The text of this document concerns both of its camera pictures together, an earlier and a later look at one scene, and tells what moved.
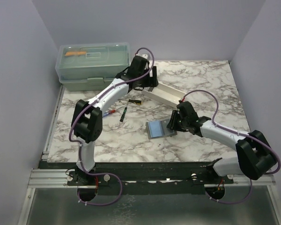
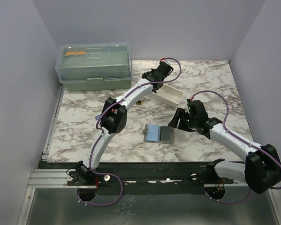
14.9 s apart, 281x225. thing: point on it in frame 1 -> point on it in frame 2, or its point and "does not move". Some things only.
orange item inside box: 71,53 does not move
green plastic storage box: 90,66 does not move
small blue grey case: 158,129 -> 172,140
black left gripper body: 145,81 -> 151,71
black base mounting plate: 145,178 does not move
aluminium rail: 49,178 does not move
